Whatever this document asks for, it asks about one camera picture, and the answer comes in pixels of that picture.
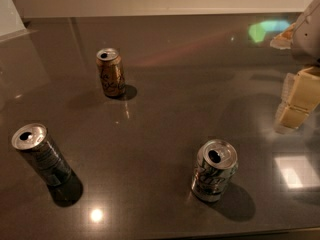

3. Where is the tall dark slim can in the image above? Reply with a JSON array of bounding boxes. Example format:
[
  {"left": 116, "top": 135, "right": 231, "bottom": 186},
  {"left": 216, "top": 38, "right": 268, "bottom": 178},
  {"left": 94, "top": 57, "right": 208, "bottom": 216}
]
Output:
[{"left": 11, "top": 123, "right": 72, "bottom": 187}]

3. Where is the silver green 7up can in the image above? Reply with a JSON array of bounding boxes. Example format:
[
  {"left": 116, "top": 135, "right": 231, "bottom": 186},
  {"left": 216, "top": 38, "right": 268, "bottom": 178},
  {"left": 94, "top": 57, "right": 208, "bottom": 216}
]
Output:
[{"left": 191, "top": 139, "right": 238, "bottom": 203}]

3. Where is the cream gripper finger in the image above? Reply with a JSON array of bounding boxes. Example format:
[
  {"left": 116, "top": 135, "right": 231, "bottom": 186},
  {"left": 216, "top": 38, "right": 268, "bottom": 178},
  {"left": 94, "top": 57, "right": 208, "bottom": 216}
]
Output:
[
  {"left": 270, "top": 23, "right": 295, "bottom": 50},
  {"left": 274, "top": 66, "right": 320, "bottom": 133}
]

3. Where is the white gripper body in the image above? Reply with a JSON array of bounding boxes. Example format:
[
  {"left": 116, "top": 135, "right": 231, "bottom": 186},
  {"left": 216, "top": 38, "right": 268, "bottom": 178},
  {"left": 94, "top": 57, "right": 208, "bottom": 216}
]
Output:
[{"left": 291, "top": 0, "right": 320, "bottom": 65}]

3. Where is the orange soda can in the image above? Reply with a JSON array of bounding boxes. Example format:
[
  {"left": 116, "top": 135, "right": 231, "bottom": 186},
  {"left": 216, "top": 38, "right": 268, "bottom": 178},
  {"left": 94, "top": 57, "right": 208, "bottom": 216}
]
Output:
[{"left": 96, "top": 48, "right": 125, "bottom": 97}]

